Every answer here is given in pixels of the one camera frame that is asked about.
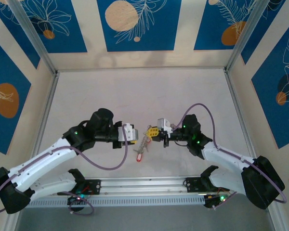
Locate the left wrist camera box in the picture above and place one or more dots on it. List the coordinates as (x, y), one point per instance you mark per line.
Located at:
(128, 132)

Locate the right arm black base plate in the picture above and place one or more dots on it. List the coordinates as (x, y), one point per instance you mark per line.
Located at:
(193, 184)

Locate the long aluminium mounting rail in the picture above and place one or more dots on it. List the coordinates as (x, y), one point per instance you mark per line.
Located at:
(144, 186)

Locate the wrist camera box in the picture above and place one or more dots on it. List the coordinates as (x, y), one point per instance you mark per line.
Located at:
(162, 124)
(128, 132)

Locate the aluminium frame post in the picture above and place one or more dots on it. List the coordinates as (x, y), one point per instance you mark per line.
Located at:
(246, 36)
(33, 36)

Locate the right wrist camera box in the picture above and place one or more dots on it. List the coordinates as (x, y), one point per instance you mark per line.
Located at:
(162, 124)

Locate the metal keyring with split rings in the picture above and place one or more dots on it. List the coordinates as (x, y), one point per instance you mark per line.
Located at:
(143, 144)

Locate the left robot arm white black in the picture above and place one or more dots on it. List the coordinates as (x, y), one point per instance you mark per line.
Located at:
(38, 166)

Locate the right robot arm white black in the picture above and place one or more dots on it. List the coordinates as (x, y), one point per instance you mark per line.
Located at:
(231, 156)

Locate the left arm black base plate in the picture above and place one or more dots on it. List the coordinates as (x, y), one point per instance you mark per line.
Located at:
(94, 186)

